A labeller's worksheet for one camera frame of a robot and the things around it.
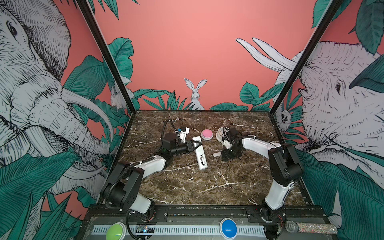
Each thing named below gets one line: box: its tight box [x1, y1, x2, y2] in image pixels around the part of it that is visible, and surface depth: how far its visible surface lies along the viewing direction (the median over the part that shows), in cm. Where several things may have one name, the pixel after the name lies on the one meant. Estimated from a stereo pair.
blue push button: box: [219, 217, 239, 240], surface depth 70 cm
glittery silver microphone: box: [285, 220, 338, 234], surface depth 69 cm
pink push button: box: [201, 129, 214, 141], surface depth 106 cm
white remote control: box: [192, 136, 208, 170], surface depth 82 cm
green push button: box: [106, 221, 127, 240], surface depth 70 cm
